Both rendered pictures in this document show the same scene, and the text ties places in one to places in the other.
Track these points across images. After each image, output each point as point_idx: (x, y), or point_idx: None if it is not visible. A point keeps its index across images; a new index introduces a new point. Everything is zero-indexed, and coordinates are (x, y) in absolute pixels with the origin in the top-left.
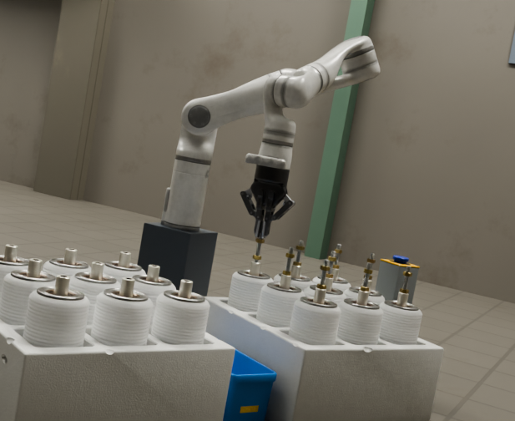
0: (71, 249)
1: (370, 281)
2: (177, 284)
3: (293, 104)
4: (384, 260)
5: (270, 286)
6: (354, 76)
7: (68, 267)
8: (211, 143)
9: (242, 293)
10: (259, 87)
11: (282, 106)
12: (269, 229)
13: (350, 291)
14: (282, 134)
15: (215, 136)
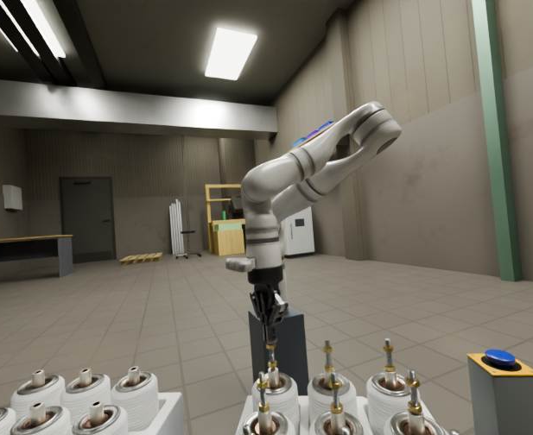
0: (87, 369)
1: (417, 418)
2: (263, 365)
3: (253, 198)
4: (471, 357)
5: (243, 425)
6: (366, 145)
7: (66, 392)
8: (282, 242)
9: (254, 410)
10: (288, 189)
11: (256, 202)
12: (274, 333)
13: (389, 426)
14: (252, 232)
15: (284, 236)
